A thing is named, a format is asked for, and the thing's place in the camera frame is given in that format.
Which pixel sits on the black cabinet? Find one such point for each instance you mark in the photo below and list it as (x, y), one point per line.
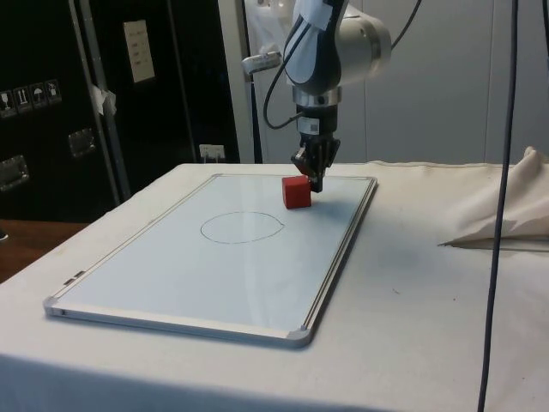
(51, 129)

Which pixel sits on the white socket box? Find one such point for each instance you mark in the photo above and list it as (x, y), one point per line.
(212, 152)

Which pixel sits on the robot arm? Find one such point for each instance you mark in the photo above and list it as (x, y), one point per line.
(360, 47)

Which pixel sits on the whiteboard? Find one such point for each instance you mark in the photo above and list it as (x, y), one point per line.
(193, 274)

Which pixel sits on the pale locker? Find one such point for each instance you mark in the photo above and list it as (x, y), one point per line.
(274, 141)

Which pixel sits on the red cube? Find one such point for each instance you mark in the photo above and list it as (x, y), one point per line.
(297, 193)

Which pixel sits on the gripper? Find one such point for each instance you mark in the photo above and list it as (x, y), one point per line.
(319, 122)

